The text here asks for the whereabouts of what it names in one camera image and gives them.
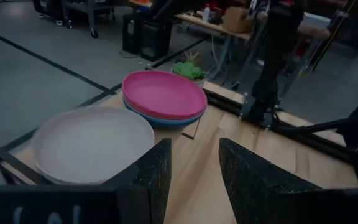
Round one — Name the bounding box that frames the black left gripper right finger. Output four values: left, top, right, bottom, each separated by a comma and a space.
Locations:
218, 138, 347, 224

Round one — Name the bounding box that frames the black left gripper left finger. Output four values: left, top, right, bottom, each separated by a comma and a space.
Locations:
103, 138, 173, 224

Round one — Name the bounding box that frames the blue plate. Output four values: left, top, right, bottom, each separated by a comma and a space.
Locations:
122, 99, 205, 129

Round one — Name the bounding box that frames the pink plate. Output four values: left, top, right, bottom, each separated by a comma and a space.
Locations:
122, 70, 208, 121

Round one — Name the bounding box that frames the white plate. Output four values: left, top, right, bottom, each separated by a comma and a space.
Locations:
30, 105, 155, 186

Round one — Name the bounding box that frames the succulent in white patterned pot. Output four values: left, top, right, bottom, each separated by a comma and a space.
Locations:
172, 51, 206, 88

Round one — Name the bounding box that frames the black box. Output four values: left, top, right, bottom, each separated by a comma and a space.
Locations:
122, 12, 174, 62

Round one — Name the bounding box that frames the wooden workbench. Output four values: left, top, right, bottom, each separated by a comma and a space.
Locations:
175, 11, 331, 43

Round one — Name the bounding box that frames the brown cardboard box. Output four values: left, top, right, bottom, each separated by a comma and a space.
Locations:
222, 6, 255, 34

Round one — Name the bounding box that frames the white bottle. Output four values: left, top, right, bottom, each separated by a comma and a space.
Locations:
201, 3, 212, 23

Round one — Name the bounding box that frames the dark wheeled cart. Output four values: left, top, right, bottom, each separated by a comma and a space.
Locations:
32, 0, 127, 39

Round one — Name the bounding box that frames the black metal table frame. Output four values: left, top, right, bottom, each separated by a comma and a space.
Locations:
202, 86, 358, 169

